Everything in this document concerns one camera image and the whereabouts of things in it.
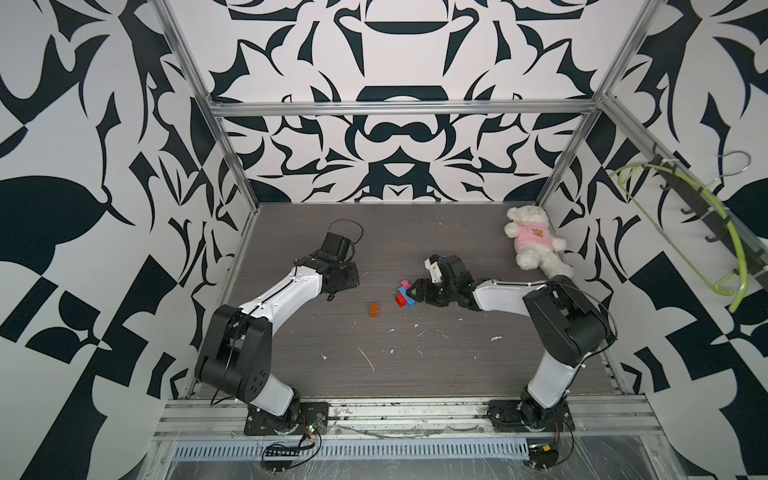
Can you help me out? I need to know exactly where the blue long lego brick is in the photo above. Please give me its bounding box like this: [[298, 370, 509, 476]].
[[398, 287, 415, 308]]

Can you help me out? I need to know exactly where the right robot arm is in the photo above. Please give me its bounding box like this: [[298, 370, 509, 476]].
[[405, 255, 617, 431]]

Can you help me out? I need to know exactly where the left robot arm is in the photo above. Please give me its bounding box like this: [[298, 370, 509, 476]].
[[195, 232, 360, 423]]

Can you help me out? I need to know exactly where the white teddy bear pink shirt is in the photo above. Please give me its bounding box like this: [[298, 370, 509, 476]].
[[503, 205, 574, 278]]

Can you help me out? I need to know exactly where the black connector box right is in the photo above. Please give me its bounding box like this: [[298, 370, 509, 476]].
[[526, 444, 559, 471]]

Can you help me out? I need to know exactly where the black connector box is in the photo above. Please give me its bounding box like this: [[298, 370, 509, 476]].
[[526, 444, 559, 471], [260, 443, 301, 474]]

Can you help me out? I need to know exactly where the black connector box left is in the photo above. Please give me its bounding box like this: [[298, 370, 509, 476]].
[[260, 443, 301, 474]]

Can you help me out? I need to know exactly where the white vent grille strip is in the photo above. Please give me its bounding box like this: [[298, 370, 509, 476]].
[[173, 437, 529, 461]]

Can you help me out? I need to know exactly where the green clothes hanger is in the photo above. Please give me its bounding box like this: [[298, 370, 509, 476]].
[[609, 161, 750, 313]]

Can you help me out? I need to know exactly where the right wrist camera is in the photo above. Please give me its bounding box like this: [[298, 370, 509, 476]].
[[424, 254, 444, 284]]

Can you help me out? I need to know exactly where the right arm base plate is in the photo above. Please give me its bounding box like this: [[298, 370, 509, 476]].
[[486, 398, 575, 433]]

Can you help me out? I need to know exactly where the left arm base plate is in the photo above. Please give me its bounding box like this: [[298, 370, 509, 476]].
[[244, 400, 330, 437]]

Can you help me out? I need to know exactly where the black wall hook rack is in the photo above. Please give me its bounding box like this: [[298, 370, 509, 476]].
[[651, 143, 767, 282]]

